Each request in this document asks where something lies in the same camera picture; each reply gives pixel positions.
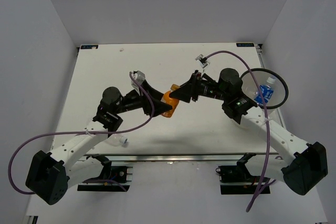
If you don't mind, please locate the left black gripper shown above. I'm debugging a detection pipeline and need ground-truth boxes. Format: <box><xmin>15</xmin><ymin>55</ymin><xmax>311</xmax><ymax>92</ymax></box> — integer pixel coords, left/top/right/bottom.
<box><xmin>114</xmin><ymin>80</ymin><xmax>172</xmax><ymax>118</ymax></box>

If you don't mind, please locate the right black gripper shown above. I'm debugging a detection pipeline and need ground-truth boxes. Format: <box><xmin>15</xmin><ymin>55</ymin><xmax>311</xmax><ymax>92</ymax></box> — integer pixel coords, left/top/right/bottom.
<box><xmin>169</xmin><ymin>70</ymin><xmax>228</xmax><ymax>103</ymax></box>

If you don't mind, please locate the orange juice bottle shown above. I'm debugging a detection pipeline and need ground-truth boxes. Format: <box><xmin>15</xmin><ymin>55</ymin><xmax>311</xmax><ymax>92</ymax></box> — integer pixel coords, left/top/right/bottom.
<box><xmin>161</xmin><ymin>84</ymin><xmax>180</xmax><ymax>118</ymax></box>

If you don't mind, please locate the clear bottle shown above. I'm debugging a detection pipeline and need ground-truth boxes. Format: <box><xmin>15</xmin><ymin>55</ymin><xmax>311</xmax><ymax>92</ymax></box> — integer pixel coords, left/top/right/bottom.
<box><xmin>242</xmin><ymin>76</ymin><xmax>258</xmax><ymax>100</ymax></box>
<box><xmin>105</xmin><ymin>134</ymin><xmax>128</xmax><ymax>147</ymax></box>

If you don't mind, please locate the blue label plastic bottle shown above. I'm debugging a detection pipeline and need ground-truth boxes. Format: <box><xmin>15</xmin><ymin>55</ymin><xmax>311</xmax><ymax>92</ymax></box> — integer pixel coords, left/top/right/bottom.
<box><xmin>255</xmin><ymin>77</ymin><xmax>276</xmax><ymax>104</ymax></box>

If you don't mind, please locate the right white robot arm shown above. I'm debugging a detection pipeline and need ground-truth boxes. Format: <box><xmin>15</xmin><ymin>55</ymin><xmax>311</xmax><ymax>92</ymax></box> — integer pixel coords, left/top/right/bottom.
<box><xmin>170</xmin><ymin>68</ymin><xmax>328</xmax><ymax>196</ymax></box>

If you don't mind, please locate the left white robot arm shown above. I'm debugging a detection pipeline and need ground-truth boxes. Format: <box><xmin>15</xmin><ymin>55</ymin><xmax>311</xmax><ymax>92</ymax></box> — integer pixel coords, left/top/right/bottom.
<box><xmin>26</xmin><ymin>81</ymin><xmax>172</xmax><ymax>205</ymax></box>

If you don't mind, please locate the white bin black rim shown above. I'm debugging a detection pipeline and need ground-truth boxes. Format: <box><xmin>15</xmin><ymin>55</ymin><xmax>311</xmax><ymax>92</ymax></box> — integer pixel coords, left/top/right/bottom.
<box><xmin>229</xmin><ymin>68</ymin><xmax>289</xmax><ymax>131</ymax></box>

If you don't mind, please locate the blue sticker right corner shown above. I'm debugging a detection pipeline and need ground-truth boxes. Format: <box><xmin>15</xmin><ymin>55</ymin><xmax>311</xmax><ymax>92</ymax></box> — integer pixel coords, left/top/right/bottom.
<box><xmin>236</xmin><ymin>42</ymin><xmax>255</xmax><ymax>47</ymax></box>

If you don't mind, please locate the blue sticker corner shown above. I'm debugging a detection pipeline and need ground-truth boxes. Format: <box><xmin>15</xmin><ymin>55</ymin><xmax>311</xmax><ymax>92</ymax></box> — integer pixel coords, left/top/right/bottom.
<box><xmin>236</xmin><ymin>42</ymin><xmax>255</xmax><ymax>47</ymax></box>
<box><xmin>80</xmin><ymin>45</ymin><xmax>99</xmax><ymax>50</ymax></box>

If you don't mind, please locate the blue sticker left corner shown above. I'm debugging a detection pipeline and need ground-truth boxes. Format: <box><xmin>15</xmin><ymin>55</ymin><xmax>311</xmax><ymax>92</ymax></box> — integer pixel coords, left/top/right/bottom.
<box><xmin>80</xmin><ymin>45</ymin><xmax>99</xmax><ymax>50</ymax></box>

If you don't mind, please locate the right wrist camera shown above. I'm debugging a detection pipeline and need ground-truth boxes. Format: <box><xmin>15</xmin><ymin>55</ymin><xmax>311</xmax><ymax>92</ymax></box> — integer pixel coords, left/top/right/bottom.
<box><xmin>195</xmin><ymin>54</ymin><xmax>210</xmax><ymax>69</ymax></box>

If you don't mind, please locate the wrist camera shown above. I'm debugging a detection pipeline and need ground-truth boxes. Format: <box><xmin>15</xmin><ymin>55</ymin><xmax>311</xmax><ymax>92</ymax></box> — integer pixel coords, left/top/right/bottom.
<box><xmin>130</xmin><ymin>71</ymin><xmax>146</xmax><ymax>90</ymax></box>
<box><xmin>195</xmin><ymin>54</ymin><xmax>210</xmax><ymax>69</ymax></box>

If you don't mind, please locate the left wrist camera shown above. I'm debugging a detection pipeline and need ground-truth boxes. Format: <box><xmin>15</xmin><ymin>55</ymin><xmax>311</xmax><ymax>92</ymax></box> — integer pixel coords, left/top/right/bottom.
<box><xmin>130</xmin><ymin>71</ymin><xmax>146</xmax><ymax>90</ymax></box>

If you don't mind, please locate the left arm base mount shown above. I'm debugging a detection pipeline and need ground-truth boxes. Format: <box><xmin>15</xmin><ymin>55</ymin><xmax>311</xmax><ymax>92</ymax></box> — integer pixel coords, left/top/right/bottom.
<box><xmin>77</xmin><ymin>154</ymin><xmax>133</xmax><ymax>192</ymax></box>

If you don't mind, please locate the aluminium table rail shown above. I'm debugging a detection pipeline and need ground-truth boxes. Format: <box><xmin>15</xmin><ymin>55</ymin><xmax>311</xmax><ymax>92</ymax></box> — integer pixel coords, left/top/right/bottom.
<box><xmin>78</xmin><ymin>153</ymin><xmax>253</xmax><ymax>163</ymax></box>

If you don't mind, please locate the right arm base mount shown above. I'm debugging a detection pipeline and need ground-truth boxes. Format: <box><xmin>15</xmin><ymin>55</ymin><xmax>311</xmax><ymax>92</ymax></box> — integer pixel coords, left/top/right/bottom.
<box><xmin>215</xmin><ymin>153</ymin><xmax>260</xmax><ymax>195</ymax></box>

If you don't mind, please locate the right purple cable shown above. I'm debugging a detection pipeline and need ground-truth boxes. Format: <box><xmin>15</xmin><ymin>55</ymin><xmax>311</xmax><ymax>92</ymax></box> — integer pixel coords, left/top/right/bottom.
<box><xmin>205</xmin><ymin>50</ymin><xmax>278</xmax><ymax>213</ymax></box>

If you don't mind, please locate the purple cable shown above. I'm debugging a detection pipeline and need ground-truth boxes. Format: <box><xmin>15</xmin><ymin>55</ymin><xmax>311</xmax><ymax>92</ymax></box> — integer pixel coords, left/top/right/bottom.
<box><xmin>7</xmin><ymin>71</ymin><xmax>155</xmax><ymax>195</ymax></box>
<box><xmin>205</xmin><ymin>50</ymin><xmax>278</xmax><ymax>213</ymax></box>

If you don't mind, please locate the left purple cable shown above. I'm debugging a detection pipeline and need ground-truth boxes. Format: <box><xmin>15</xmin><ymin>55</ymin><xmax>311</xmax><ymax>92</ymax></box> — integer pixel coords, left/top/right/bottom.
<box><xmin>7</xmin><ymin>71</ymin><xmax>155</xmax><ymax>195</ymax></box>

